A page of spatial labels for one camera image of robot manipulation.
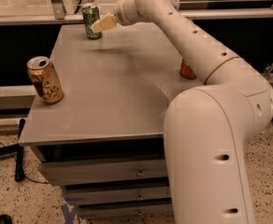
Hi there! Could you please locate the brown gold beverage can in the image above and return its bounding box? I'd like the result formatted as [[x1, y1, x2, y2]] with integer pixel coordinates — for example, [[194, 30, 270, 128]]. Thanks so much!
[[27, 56, 64, 104]]

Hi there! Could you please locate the grey metal railing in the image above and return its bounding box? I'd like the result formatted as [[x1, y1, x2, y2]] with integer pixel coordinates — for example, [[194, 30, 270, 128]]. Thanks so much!
[[0, 0, 273, 28]]

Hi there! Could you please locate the bottom grey drawer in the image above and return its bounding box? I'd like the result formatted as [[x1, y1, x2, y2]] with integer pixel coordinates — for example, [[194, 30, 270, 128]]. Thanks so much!
[[78, 203, 172, 219]]

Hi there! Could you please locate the black shoe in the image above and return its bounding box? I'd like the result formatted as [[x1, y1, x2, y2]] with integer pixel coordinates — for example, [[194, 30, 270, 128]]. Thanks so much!
[[0, 215, 12, 224]]

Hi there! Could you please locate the green soda can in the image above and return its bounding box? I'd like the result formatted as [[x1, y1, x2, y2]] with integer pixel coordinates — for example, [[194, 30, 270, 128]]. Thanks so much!
[[82, 3, 102, 39]]

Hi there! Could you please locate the black stand leg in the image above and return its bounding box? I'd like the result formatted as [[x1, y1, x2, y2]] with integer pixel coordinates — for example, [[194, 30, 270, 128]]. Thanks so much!
[[0, 119, 26, 183]]

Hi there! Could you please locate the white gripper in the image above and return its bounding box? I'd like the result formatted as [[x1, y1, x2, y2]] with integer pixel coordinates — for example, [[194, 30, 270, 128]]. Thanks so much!
[[91, 0, 143, 33]]

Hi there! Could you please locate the grey drawer cabinet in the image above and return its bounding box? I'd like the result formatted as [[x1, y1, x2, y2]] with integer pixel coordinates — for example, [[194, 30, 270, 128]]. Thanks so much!
[[20, 23, 200, 210]]

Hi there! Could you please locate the top grey drawer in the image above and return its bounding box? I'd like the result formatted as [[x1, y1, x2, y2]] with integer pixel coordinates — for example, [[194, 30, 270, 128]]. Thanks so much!
[[38, 156, 167, 186]]

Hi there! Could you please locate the grey drawer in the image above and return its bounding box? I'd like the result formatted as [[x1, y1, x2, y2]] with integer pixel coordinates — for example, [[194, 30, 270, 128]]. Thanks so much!
[[78, 203, 172, 219], [63, 186, 170, 205], [38, 156, 167, 186]]

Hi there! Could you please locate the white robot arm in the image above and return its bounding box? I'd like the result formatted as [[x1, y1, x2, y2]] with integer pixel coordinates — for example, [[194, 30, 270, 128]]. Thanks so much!
[[92, 0, 273, 224]]

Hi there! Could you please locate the red Coca-Cola can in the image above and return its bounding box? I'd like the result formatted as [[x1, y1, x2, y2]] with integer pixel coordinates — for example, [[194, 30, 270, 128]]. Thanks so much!
[[180, 60, 196, 79]]

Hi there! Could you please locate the black floor cable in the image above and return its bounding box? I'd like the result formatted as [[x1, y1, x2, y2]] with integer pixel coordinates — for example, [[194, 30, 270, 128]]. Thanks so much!
[[0, 126, 50, 186]]

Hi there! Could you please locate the middle grey drawer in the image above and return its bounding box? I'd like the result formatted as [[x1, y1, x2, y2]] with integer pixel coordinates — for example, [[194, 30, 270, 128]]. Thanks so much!
[[63, 186, 170, 205]]

